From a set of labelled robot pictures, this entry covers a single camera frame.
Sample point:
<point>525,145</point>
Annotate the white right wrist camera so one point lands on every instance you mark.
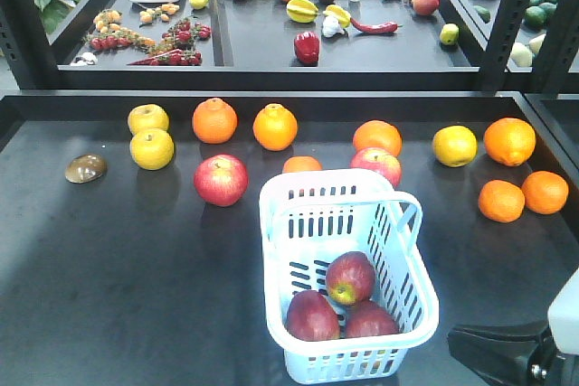
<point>563,315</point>

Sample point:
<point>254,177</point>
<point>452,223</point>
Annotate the yellow starfruit left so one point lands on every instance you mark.
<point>301,11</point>

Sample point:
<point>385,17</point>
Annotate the yellow starfruit right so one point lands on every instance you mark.
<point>338,12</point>

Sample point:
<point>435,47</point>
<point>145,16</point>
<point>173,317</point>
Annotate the red chili pepper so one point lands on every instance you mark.
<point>383,28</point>

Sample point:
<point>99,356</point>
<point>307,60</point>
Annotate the pink red apple left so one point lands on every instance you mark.
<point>221,180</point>

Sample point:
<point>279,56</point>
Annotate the white garlic bulb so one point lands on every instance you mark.
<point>331,27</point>

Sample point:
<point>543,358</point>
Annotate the small orange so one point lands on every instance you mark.
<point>301,163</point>
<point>545,192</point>
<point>501,201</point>

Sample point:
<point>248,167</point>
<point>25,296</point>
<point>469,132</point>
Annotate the black upright post left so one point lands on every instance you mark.
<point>492,69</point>

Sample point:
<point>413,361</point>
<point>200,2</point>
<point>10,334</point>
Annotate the yellow orange right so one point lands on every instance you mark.
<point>455,146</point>

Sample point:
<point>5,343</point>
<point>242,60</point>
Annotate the large orange far right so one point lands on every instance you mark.
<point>510,141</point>

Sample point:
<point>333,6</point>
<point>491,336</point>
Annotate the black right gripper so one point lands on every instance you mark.
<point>513,352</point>

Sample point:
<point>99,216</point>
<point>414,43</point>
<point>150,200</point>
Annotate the small orange right lower left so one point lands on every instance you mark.
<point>501,201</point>

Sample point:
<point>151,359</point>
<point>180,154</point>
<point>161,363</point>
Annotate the pink red apple middle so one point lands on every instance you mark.
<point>379,160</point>

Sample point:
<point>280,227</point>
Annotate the yellow citrus front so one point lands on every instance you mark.
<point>152,148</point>

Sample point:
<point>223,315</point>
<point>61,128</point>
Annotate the orange tangerine knobbed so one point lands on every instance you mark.
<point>275,127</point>
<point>214,121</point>

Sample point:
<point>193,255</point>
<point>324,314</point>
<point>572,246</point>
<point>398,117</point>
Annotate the yellow citrus back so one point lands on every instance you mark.
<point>147,116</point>

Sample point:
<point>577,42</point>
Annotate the dark red apple back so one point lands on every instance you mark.
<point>368,319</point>

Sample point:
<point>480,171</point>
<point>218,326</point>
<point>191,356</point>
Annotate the light blue plastic basket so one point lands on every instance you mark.
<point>307,220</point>

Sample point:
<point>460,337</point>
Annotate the small orange middle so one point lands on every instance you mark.
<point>301,163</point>

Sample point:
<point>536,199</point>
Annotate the orange tangerine knobbed left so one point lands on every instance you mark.
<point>214,121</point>

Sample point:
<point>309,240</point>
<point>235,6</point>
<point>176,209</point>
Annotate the yellow citrus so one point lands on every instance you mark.
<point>147,116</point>
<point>152,148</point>

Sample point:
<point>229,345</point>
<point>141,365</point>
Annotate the dark red apple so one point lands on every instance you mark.
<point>311,318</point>
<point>368,319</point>
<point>350,278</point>

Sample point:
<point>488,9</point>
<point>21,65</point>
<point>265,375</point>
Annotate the orange behind middle apple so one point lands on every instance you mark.
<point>378,133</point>

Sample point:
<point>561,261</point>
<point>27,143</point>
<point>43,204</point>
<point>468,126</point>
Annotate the yellow starfruit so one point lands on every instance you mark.
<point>301,11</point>
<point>338,12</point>

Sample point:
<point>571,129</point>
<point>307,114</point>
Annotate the pink red apple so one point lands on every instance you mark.
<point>221,180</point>
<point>379,160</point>

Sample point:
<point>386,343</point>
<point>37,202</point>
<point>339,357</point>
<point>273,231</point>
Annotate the red bell pepper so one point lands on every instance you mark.
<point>306,47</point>

